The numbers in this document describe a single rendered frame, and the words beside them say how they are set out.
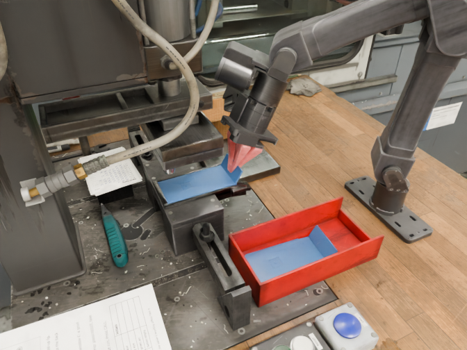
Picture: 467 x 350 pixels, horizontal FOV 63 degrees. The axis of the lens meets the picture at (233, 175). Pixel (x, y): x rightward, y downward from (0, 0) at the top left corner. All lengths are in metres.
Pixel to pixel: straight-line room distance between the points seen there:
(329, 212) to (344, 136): 0.36
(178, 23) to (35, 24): 0.18
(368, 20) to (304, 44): 0.10
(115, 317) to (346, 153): 0.67
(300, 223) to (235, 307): 0.25
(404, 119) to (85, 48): 0.52
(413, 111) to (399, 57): 1.05
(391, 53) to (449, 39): 1.07
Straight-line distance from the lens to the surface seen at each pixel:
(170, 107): 0.62
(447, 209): 0.94
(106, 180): 0.86
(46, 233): 0.68
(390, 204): 0.84
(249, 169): 0.90
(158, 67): 0.58
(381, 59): 1.71
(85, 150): 0.95
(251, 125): 0.70
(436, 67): 0.70
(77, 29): 0.53
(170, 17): 0.57
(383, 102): 1.80
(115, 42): 0.54
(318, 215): 0.78
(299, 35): 0.65
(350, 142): 1.08
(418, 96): 0.72
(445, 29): 0.66
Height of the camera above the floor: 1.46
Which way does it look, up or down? 38 degrees down
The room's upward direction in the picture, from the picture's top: straight up
